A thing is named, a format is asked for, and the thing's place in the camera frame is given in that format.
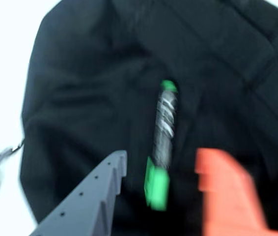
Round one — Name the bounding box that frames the black whiteboard marker green cap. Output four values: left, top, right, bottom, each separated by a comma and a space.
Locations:
144, 80, 179, 211

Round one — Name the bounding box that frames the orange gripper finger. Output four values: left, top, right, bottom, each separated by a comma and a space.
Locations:
194, 147, 278, 236

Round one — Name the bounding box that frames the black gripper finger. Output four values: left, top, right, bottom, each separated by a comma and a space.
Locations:
28, 150, 128, 236

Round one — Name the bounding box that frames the black fabric bag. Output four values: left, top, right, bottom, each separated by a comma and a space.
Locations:
18, 0, 278, 236

